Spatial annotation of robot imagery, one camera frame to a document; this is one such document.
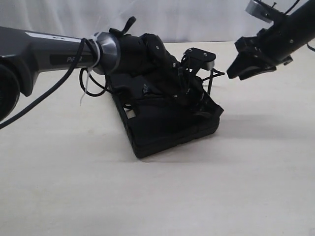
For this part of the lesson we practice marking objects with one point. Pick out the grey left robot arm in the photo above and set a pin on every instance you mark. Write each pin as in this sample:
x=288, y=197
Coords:
x=26, y=54

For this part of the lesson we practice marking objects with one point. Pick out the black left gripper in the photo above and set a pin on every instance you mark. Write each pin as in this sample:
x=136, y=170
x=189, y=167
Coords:
x=147, y=56

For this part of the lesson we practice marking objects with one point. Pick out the white backdrop curtain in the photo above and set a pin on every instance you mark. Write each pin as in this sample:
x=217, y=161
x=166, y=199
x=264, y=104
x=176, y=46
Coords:
x=171, y=20

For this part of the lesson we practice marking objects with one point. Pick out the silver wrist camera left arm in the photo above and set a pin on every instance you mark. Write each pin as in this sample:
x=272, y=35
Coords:
x=200, y=59

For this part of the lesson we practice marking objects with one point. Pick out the black plastic case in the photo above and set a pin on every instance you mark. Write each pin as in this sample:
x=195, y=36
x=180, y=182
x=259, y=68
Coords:
x=154, y=125

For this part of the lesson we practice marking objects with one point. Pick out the white zip tie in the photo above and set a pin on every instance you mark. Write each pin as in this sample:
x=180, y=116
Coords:
x=92, y=39

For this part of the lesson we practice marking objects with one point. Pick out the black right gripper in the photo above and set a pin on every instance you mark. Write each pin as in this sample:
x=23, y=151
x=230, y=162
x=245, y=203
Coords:
x=260, y=54

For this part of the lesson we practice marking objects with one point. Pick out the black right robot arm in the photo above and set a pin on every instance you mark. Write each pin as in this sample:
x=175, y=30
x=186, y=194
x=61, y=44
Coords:
x=298, y=27

